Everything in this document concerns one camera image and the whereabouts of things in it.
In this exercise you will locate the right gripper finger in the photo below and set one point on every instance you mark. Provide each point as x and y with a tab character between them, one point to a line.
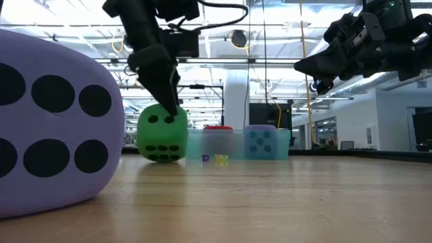
324	84
324	60

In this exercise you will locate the green foam die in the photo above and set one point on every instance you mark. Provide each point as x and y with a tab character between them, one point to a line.
162	135

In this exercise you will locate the red foam die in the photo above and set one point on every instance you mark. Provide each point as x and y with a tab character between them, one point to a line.
217	128

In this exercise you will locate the small purple die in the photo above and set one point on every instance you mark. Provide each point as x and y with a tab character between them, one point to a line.
205	158

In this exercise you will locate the purple foam die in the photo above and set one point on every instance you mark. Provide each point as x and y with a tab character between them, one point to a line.
67	128
260	128

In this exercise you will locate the teal translucent plastic bin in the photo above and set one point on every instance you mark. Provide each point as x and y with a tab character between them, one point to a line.
238	145

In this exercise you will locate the small yellow die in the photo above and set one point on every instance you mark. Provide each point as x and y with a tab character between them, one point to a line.
221	160

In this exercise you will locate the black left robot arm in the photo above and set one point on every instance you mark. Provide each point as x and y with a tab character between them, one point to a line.
135	23

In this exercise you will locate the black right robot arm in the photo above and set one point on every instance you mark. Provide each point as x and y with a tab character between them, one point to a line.
398	13

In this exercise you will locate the black mesh computer case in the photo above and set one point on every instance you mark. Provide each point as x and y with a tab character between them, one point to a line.
266	114

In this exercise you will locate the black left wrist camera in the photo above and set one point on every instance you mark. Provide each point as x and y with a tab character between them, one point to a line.
182	44

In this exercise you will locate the black ceiling track rail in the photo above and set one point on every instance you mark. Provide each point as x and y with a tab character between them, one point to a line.
219	61

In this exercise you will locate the black aluminium rig frame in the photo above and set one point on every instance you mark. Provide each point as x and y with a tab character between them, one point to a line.
354	154

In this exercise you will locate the black wall screen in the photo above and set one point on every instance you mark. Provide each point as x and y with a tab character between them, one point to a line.
423	128

